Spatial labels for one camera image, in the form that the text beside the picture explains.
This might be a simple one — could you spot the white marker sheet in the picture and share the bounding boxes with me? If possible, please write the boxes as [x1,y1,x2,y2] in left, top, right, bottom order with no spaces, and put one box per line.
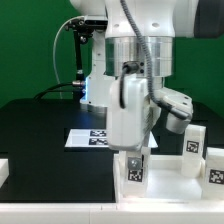
[64,128,159,149]

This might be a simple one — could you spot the white square tabletop tray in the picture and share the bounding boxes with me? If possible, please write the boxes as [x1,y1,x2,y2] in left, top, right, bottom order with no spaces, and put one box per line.
[113,155,218,203]

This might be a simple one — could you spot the white front barrier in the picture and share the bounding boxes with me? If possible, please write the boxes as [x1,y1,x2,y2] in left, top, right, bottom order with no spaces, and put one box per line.
[0,201,224,224]

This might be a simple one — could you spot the grey cable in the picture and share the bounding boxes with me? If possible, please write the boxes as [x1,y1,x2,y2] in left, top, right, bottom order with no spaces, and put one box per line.
[52,15,84,100]

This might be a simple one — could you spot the white left barrier block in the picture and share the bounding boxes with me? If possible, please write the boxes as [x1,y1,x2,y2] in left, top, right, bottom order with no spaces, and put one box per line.
[0,159,9,188]

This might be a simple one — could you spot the black cables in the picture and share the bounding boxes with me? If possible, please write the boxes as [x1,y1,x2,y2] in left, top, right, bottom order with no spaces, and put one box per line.
[32,79,86,101]

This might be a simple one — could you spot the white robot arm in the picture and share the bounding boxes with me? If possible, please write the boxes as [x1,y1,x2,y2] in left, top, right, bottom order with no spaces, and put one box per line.
[70,0,224,171]

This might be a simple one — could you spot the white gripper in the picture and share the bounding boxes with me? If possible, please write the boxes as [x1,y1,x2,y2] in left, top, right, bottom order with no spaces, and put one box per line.
[106,74,193,171]

